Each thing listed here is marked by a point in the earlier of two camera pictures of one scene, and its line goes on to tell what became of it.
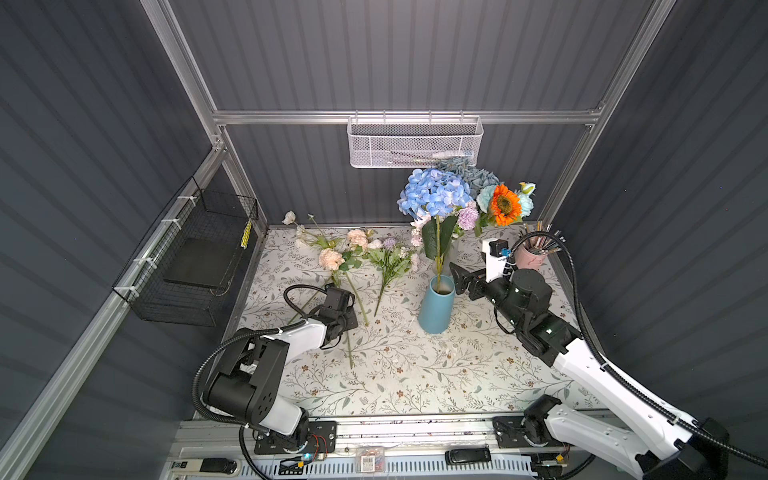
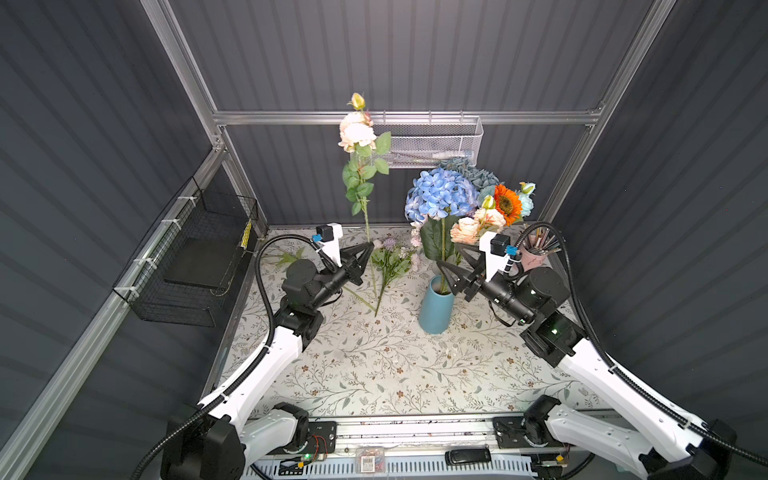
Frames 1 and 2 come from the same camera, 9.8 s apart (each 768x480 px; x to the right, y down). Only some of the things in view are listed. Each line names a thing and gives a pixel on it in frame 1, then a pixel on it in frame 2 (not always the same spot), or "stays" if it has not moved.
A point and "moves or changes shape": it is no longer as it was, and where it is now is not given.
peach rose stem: x=339 y=263 moves or changes shape
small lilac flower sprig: x=391 y=259 stays
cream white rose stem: x=319 y=240 → x=358 y=137
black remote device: x=465 y=455 stays
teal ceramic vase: x=436 y=304 stays
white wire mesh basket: x=410 y=142 stays
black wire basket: x=182 y=270 stays
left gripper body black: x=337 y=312 → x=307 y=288
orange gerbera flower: x=505 y=205 stays
